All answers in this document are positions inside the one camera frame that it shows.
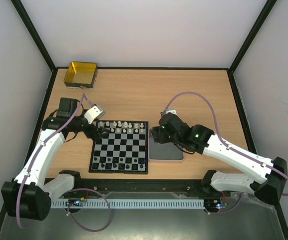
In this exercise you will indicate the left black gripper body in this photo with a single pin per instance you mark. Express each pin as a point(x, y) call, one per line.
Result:
point(89, 133)

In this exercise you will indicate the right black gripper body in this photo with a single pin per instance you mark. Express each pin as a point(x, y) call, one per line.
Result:
point(157, 133)

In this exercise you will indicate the white slotted cable duct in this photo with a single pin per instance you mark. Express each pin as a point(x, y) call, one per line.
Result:
point(130, 204)

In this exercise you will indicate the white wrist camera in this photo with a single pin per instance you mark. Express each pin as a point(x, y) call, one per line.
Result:
point(94, 113)
point(172, 111)

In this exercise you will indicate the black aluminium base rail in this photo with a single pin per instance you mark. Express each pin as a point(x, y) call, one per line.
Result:
point(138, 186)

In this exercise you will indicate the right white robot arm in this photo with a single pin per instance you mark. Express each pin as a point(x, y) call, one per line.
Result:
point(260, 176)

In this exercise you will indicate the pink tin with chess pieces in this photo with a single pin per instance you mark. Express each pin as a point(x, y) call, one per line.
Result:
point(163, 153)

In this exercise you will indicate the black and silver chessboard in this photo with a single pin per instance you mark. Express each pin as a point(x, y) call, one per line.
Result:
point(124, 148)

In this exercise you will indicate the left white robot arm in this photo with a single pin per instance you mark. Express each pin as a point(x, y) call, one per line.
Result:
point(28, 196)

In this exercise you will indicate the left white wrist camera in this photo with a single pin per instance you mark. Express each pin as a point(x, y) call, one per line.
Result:
point(94, 113)

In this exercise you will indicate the gold open tin lid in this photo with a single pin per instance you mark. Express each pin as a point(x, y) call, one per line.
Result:
point(81, 75)

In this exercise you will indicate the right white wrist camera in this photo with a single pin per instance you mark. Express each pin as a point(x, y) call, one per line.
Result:
point(172, 111)

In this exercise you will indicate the black cage frame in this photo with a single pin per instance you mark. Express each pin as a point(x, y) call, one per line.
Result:
point(230, 71)

